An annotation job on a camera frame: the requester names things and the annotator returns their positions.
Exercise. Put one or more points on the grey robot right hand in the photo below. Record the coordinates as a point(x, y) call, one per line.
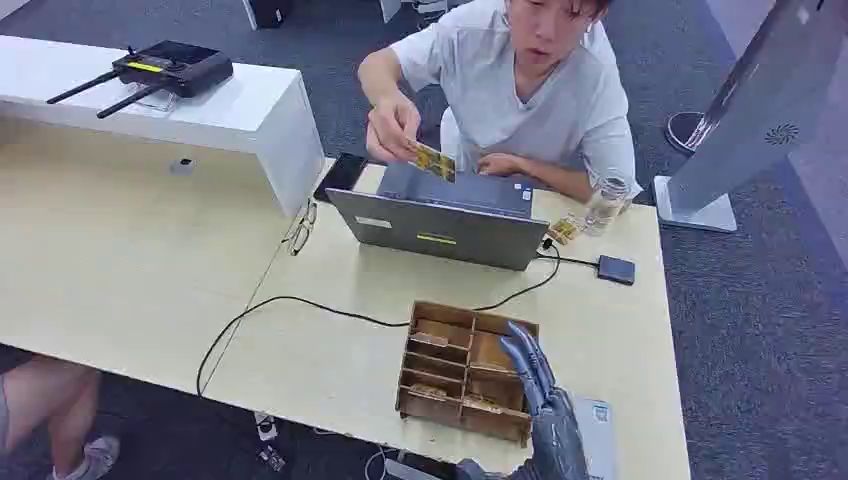
point(553, 424)

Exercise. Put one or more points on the person's left hand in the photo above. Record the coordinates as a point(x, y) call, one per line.
point(500, 164)

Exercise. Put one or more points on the person's right hand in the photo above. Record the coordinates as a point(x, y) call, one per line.
point(391, 126)

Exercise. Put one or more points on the pale box with blue label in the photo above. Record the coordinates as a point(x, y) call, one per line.
point(598, 437)

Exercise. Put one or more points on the person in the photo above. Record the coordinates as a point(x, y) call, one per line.
point(530, 99)
point(46, 404)

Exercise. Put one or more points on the black smartphone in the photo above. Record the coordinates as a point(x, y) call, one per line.
point(340, 176)

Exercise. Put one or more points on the tan card in box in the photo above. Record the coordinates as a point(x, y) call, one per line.
point(482, 403)
point(429, 340)
point(429, 391)

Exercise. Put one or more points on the grey laptop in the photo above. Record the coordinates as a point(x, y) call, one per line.
point(444, 228)

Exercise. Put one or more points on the stack of yellow cards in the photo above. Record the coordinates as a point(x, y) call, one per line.
point(564, 230)

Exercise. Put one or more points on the clear glass jar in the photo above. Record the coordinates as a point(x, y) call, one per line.
point(605, 204)

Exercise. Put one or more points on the wooden compartment card box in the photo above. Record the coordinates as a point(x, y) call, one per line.
point(437, 368)

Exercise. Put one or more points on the black-framed eyeglasses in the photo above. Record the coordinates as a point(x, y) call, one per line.
point(299, 235)

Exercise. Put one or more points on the grey floor box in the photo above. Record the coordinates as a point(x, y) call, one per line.
point(411, 472)

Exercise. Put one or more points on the dark grey external drive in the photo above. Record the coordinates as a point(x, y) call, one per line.
point(616, 270)

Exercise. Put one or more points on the white desk shelf riser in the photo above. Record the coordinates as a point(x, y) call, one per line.
point(218, 109)

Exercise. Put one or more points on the round black stand base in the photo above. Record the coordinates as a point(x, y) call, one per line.
point(681, 129)

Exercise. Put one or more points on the black remote controller with antennas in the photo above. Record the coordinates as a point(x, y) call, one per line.
point(175, 66)

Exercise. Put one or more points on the clear plastic stand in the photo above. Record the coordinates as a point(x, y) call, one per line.
point(156, 100)

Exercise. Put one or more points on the grey display kiosk stand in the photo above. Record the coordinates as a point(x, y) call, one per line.
point(762, 112)

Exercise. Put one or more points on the black power adapter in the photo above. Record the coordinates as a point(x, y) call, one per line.
point(272, 458)

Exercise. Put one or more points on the white power strip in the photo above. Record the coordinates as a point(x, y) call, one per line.
point(266, 427)

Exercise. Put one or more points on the grey white sneaker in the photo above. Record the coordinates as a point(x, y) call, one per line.
point(96, 457)

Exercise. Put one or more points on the black box with white frame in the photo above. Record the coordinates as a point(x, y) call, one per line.
point(268, 12)

